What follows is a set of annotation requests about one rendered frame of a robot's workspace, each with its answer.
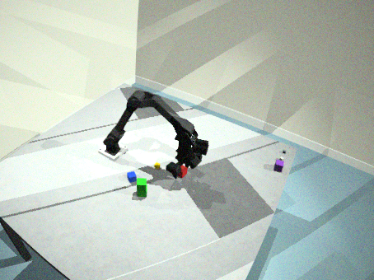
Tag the green block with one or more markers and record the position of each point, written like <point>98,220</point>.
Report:
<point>142,194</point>
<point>141,185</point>

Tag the red block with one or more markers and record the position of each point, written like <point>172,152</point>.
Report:
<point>183,171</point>

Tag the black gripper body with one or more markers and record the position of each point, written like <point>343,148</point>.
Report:
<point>175,168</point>

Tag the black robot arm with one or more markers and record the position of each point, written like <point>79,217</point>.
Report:
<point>186,134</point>

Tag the blue block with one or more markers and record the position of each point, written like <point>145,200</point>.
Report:
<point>131,176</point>

